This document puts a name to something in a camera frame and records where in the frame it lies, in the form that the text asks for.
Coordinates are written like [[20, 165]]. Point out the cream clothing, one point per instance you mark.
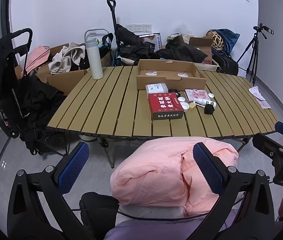
[[65, 58]]

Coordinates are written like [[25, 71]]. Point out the black camera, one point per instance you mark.
[[262, 28]]

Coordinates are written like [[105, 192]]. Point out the printed appliance carton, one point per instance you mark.
[[151, 38]]

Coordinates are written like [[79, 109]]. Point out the large ribbed white lid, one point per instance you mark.
[[185, 106]]

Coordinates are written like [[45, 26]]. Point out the brown cardboard box red print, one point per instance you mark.
[[202, 50]]

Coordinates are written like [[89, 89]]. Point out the black camera tripod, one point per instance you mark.
[[252, 55]]

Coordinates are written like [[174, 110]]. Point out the white thermos bottle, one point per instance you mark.
[[94, 60]]

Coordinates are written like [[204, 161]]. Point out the cardboard tray box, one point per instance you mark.
[[169, 80]]

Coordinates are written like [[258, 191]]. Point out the dark blue bag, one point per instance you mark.
[[230, 38]]

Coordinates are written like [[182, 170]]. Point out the black crumpled coat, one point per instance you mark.
[[181, 52]]

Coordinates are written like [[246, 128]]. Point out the black fabric bag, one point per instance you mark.
[[131, 42]]

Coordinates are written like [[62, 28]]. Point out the black plush toy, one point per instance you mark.
[[209, 110]]

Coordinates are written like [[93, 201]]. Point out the black backpack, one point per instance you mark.
[[227, 63]]

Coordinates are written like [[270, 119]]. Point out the person's lavender garment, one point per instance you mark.
[[156, 231]]

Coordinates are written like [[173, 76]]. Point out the wicker ball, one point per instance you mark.
[[217, 41]]

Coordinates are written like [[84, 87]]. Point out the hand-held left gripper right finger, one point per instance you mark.
[[207, 167]]

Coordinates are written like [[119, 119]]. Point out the black folding cart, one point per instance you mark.
[[4, 67]]

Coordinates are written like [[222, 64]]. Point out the large brown cardboard box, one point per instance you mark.
[[66, 82]]

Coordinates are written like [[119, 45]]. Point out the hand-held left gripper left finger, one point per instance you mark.
[[73, 166]]

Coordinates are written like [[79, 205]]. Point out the white wall outlets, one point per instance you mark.
[[139, 27]]

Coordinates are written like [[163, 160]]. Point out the white bottle black cap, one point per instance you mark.
[[204, 102]]

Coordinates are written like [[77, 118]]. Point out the red printed carton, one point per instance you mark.
[[165, 106]]

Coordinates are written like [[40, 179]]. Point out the paper receipts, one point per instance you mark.
[[259, 97]]

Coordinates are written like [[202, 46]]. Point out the pink bag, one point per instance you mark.
[[37, 57]]

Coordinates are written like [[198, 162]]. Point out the small white cap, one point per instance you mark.
[[210, 95]]

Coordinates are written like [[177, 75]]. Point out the medium white lid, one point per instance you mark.
[[181, 99]]

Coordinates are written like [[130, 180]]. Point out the grey metal rack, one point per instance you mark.
[[94, 31]]

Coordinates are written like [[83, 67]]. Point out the pink patterned pouch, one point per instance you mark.
[[197, 95]]

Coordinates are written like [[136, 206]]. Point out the black jacket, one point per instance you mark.
[[40, 105]]

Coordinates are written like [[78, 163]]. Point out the white cloud sticker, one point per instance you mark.
[[182, 74]]

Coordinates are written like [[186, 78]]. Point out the pink down jacket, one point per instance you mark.
[[156, 177]]

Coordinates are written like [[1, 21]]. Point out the yellow block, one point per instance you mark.
[[192, 106]]

